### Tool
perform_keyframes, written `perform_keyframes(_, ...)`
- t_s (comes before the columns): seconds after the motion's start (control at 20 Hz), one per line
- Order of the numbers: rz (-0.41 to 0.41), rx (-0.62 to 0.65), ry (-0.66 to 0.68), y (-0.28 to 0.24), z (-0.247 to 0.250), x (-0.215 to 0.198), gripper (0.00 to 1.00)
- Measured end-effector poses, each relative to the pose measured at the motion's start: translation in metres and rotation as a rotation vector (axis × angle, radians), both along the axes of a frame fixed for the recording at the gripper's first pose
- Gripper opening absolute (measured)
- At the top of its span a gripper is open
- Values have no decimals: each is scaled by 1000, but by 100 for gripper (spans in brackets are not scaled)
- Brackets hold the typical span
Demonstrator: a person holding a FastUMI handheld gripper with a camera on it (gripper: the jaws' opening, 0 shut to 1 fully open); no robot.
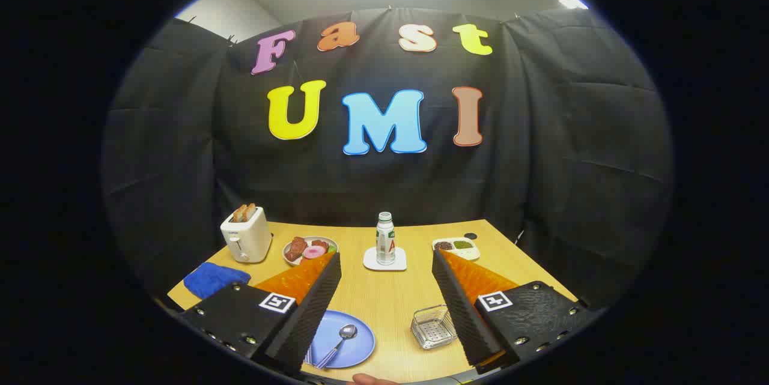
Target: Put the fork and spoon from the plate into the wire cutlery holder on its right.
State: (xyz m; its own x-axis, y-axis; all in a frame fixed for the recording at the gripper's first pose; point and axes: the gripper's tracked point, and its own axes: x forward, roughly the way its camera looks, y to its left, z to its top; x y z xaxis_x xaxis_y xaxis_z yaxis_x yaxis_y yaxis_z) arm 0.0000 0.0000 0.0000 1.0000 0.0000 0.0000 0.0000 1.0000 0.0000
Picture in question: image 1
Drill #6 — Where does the blue cloth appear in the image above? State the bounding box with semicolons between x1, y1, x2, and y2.
183;262;252;300

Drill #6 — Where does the blue round plate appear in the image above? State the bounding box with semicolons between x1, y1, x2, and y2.
303;311;376;369

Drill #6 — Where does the white toaster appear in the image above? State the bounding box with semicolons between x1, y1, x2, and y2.
220;206;273;264

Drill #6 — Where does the white divided bean dish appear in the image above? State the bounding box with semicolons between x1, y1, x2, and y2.
432;237;481;261

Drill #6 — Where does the grey food plate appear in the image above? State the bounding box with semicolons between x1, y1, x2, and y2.
282;236;339;267

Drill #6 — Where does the checked-handle metal spoon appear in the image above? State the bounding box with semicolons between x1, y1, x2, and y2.
315;324;359;369

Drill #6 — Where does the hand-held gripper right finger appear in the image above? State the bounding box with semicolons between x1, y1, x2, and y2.
431;248;601;375

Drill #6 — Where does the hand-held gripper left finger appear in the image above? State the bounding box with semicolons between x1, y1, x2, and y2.
177;251;342;377

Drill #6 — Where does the white square coaster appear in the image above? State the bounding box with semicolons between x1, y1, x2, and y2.
363;246;407;271

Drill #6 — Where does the black backdrop cloth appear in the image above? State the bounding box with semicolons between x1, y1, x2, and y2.
102;8;675;314

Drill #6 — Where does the small drink bottle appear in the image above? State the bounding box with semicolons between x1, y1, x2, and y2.
376;212;396;265

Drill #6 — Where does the metal wire basket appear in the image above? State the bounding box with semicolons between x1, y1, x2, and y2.
411;305;458;350

